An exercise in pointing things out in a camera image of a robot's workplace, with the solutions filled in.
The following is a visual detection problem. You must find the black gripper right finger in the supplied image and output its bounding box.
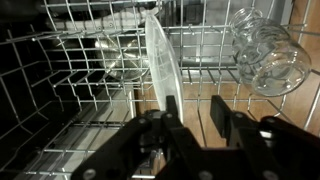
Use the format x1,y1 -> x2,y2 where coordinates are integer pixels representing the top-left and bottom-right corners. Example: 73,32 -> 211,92
209,94 -> 320,180

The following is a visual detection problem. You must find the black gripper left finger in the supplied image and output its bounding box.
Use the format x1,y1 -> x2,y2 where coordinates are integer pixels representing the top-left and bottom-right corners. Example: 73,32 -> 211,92
71,95 -> 201,180

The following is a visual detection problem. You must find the white plastic plate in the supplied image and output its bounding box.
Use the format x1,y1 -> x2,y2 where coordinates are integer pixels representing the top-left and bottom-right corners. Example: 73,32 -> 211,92
144,14 -> 185,125

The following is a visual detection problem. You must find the built-in dishwasher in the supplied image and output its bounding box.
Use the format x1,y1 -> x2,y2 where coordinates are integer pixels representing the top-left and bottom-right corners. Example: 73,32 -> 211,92
0,19 -> 138,180

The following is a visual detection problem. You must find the cylindrical tumbler cup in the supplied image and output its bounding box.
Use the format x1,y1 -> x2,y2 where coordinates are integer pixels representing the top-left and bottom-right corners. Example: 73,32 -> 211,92
94,34 -> 150,82

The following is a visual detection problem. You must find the clear glass jar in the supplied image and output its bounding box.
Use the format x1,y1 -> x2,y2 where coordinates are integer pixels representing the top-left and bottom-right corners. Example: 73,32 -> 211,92
229,7 -> 313,98

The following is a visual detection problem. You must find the white wire dishwasher rack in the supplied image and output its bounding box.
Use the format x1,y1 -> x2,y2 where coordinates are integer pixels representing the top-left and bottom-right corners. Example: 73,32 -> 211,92
0,0 -> 320,178

